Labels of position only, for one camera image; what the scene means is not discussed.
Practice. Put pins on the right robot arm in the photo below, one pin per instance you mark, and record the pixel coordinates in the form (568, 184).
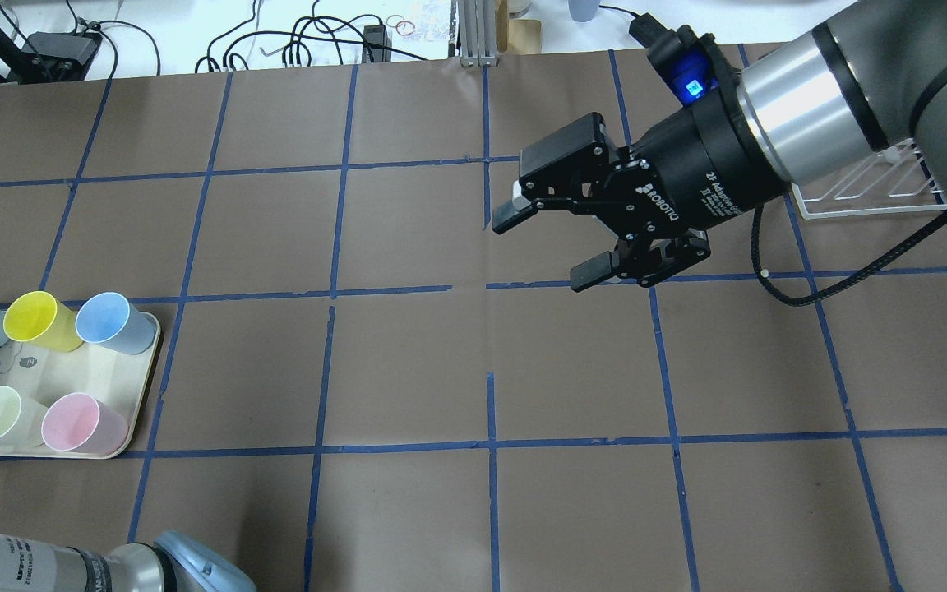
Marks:
(858, 83)

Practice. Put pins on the black power adapter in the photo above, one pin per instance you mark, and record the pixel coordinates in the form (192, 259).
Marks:
(649, 32)

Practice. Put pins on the aluminium frame post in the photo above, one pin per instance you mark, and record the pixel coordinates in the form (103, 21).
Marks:
(476, 38)

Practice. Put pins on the cream plastic tray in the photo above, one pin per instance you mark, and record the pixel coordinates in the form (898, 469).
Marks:
(118, 380)

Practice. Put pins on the yellow plastic cup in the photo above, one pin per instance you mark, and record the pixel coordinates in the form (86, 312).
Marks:
(38, 318)

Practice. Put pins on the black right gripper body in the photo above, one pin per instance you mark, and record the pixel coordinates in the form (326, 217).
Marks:
(697, 174)

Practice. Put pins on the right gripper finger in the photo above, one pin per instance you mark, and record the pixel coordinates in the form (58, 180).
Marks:
(594, 271)
(521, 206)

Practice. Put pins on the blue cup on desk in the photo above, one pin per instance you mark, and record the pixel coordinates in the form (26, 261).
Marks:
(583, 11)

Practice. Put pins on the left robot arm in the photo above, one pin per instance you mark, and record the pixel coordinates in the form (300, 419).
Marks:
(173, 562)

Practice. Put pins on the pink plastic cup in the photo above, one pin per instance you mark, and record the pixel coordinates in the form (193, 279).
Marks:
(79, 423)

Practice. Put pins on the pale green plastic cup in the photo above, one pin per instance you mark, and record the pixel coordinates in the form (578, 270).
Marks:
(20, 419)

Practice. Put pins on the white wire cup rack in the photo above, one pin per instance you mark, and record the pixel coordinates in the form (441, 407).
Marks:
(894, 181)

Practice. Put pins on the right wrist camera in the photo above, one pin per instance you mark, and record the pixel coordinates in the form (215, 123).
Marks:
(690, 65)

